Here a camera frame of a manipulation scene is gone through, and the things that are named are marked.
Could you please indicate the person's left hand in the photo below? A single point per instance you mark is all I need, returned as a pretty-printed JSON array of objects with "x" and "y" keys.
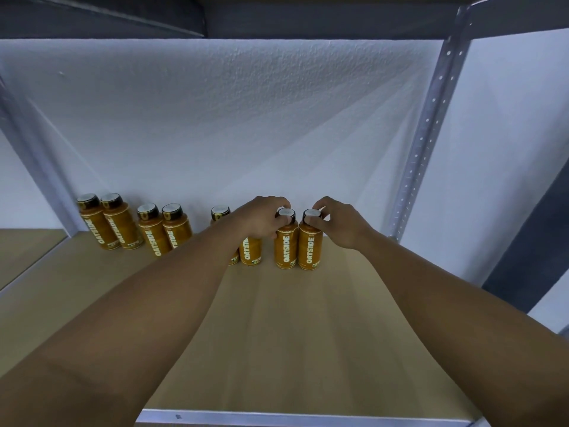
[{"x": 253, "y": 218}]

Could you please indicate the person's right hand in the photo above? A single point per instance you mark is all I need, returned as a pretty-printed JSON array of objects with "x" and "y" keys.
[{"x": 347, "y": 228}]

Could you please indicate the golden Oatside bottle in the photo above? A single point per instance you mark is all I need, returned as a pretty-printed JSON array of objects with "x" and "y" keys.
[
  {"x": 310, "y": 251},
  {"x": 286, "y": 249}
]

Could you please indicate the group of orange Oatside bottles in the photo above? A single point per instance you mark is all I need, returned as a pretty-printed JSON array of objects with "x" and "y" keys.
[{"x": 151, "y": 231}]

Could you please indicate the white metal shelving rack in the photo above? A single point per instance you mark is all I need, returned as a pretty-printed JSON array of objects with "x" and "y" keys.
[{"x": 311, "y": 342}]

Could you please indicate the person's right forearm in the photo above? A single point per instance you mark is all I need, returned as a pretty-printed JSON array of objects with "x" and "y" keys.
[{"x": 471, "y": 333}]

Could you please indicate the person's left forearm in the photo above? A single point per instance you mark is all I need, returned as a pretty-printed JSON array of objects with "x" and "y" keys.
[{"x": 107, "y": 342}]

